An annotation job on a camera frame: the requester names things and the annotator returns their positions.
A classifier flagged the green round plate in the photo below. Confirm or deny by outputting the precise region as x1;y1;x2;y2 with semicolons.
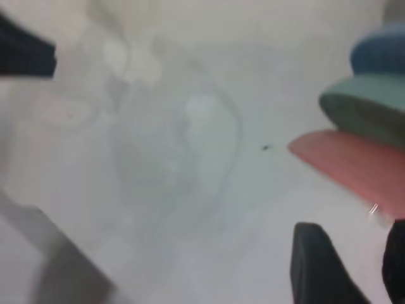
318;74;405;149

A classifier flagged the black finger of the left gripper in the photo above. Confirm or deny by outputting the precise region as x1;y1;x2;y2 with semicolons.
0;12;57;79

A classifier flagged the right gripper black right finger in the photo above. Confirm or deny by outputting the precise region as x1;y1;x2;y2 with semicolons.
290;222;371;304

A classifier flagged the blue round plate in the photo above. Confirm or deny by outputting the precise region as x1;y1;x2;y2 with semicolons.
349;27;405;79

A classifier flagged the pink round plate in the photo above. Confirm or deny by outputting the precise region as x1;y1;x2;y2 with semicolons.
287;129;405;219

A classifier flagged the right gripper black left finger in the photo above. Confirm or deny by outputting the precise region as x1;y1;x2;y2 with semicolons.
0;189;118;304

